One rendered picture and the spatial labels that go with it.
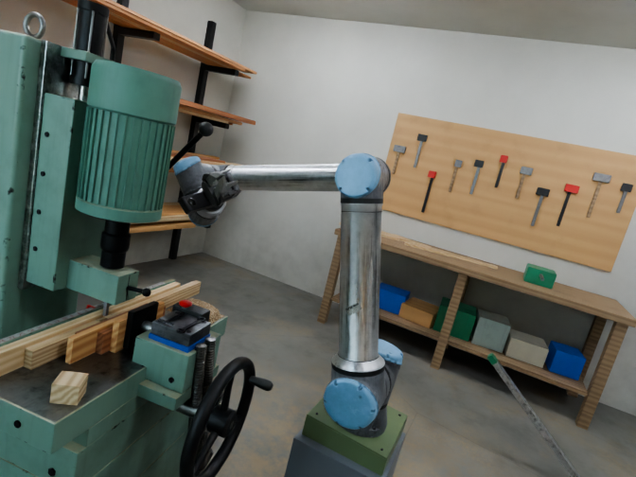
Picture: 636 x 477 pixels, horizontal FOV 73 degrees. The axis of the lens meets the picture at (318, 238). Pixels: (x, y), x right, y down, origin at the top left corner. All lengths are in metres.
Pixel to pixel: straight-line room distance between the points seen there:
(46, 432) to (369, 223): 0.80
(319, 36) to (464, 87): 1.52
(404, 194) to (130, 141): 3.34
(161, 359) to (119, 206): 0.33
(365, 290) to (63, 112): 0.80
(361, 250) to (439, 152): 2.97
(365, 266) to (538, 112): 3.10
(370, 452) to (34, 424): 0.91
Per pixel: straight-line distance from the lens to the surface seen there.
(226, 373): 0.94
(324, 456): 1.47
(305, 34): 4.73
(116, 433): 1.06
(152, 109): 0.95
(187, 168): 1.40
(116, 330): 1.06
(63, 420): 0.90
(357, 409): 1.22
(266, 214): 4.66
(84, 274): 1.09
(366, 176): 1.10
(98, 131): 0.96
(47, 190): 1.09
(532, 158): 3.98
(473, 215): 3.98
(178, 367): 0.99
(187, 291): 1.39
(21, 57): 1.08
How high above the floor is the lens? 1.43
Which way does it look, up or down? 11 degrees down
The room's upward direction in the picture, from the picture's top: 13 degrees clockwise
